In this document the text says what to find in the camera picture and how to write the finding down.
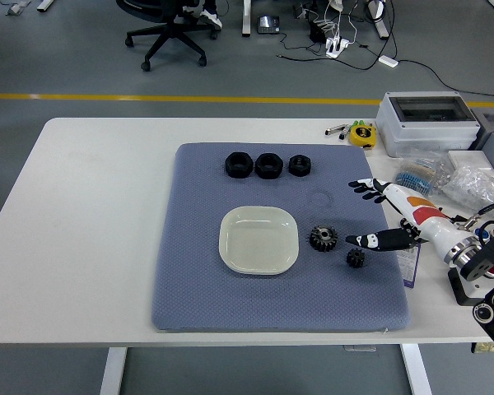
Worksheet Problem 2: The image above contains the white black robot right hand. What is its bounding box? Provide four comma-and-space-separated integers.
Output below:
344, 177, 477, 258

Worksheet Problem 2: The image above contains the small black gear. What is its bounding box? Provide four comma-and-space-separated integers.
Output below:
346, 248, 366, 269

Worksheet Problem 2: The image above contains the large black gear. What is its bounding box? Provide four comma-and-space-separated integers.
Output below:
309, 225, 340, 253

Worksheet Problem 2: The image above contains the white square plate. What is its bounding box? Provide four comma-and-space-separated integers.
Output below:
218, 205, 301, 277

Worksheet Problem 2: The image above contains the white flat box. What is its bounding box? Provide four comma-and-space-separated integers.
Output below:
447, 150, 494, 178

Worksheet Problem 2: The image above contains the small black hex nut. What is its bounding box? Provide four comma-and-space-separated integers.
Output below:
288, 153, 312, 178

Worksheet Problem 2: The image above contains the large black hex nut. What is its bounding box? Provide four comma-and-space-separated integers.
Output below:
223, 151, 254, 179
254, 152, 286, 180

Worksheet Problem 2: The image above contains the purple white label card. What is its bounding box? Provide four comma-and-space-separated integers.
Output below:
397, 242, 421, 290

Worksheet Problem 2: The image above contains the clear bag of blue resistors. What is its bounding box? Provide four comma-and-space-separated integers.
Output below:
393, 154, 450, 199

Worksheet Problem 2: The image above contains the clear bag of plastic parts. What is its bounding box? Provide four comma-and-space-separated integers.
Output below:
440, 164, 494, 215

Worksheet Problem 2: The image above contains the yellow tape measure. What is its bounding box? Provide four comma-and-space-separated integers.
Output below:
348, 124, 378, 148

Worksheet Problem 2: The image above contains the white table leg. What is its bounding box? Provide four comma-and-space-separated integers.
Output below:
100, 347, 128, 395
398, 343, 432, 395

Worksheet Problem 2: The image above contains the blue-grey textured mat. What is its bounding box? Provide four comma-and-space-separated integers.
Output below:
150, 142, 411, 333

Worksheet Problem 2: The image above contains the white power strip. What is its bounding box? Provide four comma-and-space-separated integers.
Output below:
325, 36, 351, 58

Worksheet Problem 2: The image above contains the white desk leg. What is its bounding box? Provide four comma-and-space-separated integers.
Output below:
241, 0, 252, 38
370, 0, 390, 40

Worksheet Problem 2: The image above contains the black desk phone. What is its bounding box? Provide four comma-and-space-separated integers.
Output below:
257, 15, 282, 35

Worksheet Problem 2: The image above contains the person's foot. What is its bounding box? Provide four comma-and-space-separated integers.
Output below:
182, 0, 223, 30

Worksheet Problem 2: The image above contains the black office chair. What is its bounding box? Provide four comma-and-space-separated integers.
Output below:
115, 0, 223, 72

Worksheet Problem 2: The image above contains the grey electrical enclosure box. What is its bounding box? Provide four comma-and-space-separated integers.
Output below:
374, 91, 482, 158

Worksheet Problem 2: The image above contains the black adapter floor cable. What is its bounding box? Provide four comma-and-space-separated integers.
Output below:
397, 59, 494, 102

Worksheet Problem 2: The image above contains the black loose floor cable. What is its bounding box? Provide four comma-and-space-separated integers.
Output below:
276, 32, 382, 72

